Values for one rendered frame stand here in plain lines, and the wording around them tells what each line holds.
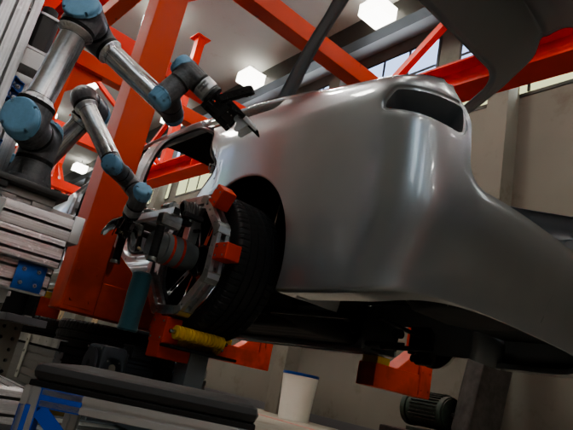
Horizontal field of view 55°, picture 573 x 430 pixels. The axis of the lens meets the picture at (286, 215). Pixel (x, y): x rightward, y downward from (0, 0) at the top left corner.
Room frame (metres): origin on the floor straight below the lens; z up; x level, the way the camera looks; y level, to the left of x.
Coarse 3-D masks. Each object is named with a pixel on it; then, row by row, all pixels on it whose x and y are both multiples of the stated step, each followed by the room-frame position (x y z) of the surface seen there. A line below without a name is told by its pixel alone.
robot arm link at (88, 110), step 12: (84, 84) 2.09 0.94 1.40; (72, 96) 2.05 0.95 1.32; (84, 96) 2.03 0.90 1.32; (96, 96) 2.11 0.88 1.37; (84, 108) 2.04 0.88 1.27; (96, 108) 2.06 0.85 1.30; (84, 120) 2.04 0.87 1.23; (96, 120) 2.03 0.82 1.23; (96, 132) 2.02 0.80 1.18; (108, 132) 2.05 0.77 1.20; (96, 144) 2.03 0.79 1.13; (108, 144) 2.02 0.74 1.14; (108, 156) 1.99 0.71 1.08; (108, 168) 1.99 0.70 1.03; (120, 168) 2.01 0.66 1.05; (120, 180) 2.08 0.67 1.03
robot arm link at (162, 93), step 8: (168, 80) 1.55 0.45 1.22; (176, 80) 1.55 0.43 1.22; (160, 88) 1.55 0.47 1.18; (168, 88) 1.55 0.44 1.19; (176, 88) 1.56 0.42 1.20; (184, 88) 1.57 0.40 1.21; (152, 96) 1.56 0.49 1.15; (160, 96) 1.55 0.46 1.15; (168, 96) 1.56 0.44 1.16; (176, 96) 1.58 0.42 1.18; (160, 104) 1.57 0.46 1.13; (168, 104) 1.58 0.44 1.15; (176, 104) 1.61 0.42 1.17; (168, 112) 1.65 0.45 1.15; (176, 112) 1.66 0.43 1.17
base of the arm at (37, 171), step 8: (24, 152) 1.65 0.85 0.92; (16, 160) 1.66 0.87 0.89; (24, 160) 1.65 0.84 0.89; (32, 160) 1.66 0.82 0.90; (40, 160) 1.67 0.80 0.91; (48, 160) 1.69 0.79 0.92; (8, 168) 1.65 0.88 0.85; (16, 168) 1.65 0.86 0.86; (24, 168) 1.64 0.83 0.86; (32, 168) 1.65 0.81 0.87; (40, 168) 1.67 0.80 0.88; (48, 168) 1.70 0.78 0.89; (16, 176) 1.64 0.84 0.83; (24, 176) 1.64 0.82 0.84; (32, 176) 1.65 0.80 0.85; (40, 176) 1.67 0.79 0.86; (48, 176) 1.71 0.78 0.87; (40, 184) 1.67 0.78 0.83; (48, 184) 1.70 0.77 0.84
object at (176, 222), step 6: (162, 216) 2.13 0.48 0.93; (168, 216) 2.14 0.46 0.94; (174, 216) 2.15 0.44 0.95; (156, 222) 2.16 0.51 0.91; (162, 222) 2.13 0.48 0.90; (168, 222) 2.14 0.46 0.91; (174, 222) 2.16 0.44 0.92; (180, 222) 2.17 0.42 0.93; (168, 228) 2.19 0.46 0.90; (174, 228) 2.17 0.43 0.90; (180, 228) 2.18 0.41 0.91
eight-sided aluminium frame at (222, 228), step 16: (208, 208) 2.30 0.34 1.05; (224, 224) 2.23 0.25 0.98; (224, 240) 2.23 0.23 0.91; (208, 256) 2.22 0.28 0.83; (160, 272) 2.63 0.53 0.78; (208, 272) 2.20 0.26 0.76; (160, 288) 2.58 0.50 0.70; (192, 288) 2.27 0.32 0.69; (208, 288) 2.26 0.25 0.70; (160, 304) 2.51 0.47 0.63; (192, 304) 2.33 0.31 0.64
